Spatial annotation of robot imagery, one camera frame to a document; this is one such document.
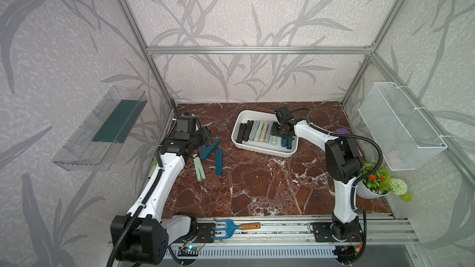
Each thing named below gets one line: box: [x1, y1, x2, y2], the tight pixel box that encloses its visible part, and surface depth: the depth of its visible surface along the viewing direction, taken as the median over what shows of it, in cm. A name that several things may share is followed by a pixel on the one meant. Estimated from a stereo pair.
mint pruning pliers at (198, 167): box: [192, 153, 206, 182], surface depth 91 cm
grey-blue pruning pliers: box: [248, 119, 261, 142], surface depth 107 cm
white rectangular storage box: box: [231, 110, 300, 158], surface depth 101 cm
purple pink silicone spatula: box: [335, 127, 352, 136], surface depth 110 cm
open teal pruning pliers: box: [200, 139, 221, 161], surface depth 99 cm
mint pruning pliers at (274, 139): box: [270, 135, 278, 146], surface depth 101 cm
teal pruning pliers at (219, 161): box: [215, 148, 224, 176], surface depth 96 cm
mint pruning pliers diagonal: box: [253, 119, 265, 143], surface depth 104 cm
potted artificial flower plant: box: [355, 158, 414, 203], surface depth 74 cm
